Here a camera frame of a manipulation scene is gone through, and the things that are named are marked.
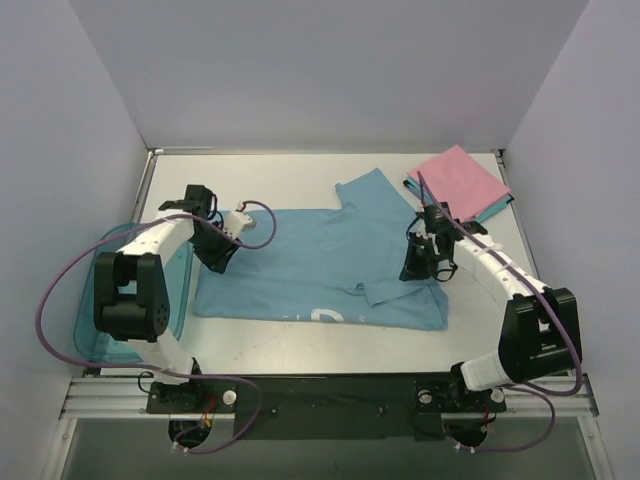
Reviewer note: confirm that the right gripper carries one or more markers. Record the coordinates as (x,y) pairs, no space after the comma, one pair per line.
(417,257)

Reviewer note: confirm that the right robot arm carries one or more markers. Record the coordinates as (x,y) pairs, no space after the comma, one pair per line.
(540,332)

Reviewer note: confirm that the aluminium frame rail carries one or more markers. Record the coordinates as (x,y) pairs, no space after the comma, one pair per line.
(120,398)

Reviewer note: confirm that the folded teal t shirt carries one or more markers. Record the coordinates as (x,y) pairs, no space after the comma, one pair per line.
(484,215)

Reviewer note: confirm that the light blue t shirt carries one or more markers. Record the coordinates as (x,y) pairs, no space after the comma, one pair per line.
(327,265)

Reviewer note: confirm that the folded pink t shirt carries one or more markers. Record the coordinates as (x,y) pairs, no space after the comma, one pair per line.
(459,180)

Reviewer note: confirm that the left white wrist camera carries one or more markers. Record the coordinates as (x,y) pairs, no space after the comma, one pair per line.
(237,221)

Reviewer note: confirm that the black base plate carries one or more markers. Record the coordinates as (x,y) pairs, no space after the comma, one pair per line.
(425,406)

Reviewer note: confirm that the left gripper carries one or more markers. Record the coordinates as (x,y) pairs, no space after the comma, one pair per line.
(215,248)

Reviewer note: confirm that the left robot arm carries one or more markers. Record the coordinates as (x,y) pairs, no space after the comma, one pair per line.
(131,297)

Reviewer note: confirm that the teal plastic bin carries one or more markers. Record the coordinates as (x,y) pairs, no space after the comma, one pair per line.
(98,347)

